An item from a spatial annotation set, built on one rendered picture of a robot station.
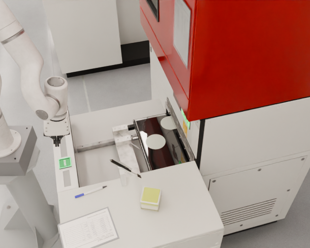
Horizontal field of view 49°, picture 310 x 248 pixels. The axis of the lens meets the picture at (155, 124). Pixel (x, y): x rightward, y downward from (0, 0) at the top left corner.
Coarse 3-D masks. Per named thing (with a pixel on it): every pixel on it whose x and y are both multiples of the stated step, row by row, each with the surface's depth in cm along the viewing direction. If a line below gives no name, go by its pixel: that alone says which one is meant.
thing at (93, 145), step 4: (132, 136) 184; (136, 136) 184; (140, 136) 185; (104, 140) 182; (108, 140) 182; (112, 140) 182; (132, 140) 185; (88, 144) 180; (92, 144) 180; (96, 144) 180; (100, 144) 181; (104, 144) 182; (108, 144) 182; (112, 144) 183; (80, 148) 179; (84, 148) 180; (88, 148) 180; (92, 148) 181; (96, 148) 182
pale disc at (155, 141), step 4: (152, 136) 177; (156, 136) 177; (160, 136) 176; (148, 140) 175; (152, 140) 175; (156, 140) 175; (160, 140) 175; (164, 140) 175; (148, 144) 173; (152, 144) 173; (156, 144) 173; (160, 144) 173; (164, 144) 173; (152, 148) 171; (156, 148) 171
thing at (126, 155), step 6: (126, 132) 182; (114, 138) 179; (126, 144) 176; (120, 150) 173; (126, 150) 173; (132, 150) 173; (120, 156) 170; (126, 156) 170; (132, 156) 170; (126, 162) 168; (132, 162) 168; (132, 168) 165; (138, 168) 165; (126, 174) 163
